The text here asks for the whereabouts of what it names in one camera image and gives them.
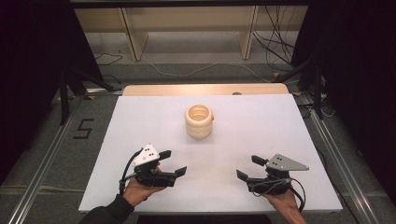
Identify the grey round table grommet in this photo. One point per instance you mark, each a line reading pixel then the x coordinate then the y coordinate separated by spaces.
pixel 236 93

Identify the black tripod stand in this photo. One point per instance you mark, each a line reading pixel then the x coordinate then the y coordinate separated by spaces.
pixel 316 84
pixel 74 81

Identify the light wooden table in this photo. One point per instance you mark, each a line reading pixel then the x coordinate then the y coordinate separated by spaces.
pixel 186 89

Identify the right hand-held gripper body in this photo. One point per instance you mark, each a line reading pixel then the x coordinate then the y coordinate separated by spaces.
pixel 280 166

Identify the black curtain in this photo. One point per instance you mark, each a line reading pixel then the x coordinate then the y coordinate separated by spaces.
pixel 358 77
pixel 34 62

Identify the person's left hand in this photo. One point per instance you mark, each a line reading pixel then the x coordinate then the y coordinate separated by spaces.
pixel 137 193

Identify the light wooden desk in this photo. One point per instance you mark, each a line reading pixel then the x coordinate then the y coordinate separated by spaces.
pixel 186 17

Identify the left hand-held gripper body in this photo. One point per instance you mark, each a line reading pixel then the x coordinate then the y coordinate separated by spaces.
pixel 149 161

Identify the person's right hand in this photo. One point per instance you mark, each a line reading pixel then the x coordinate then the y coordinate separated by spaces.
pixel 285 202

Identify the aluminium floor rail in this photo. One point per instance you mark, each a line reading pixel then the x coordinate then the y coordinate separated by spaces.
pixel 40 174
pixel 342 174

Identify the cream ribbed cup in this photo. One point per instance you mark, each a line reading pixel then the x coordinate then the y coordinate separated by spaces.
pixel 199 123

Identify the white table board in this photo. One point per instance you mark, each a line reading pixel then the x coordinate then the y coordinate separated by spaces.
pixel 224 146

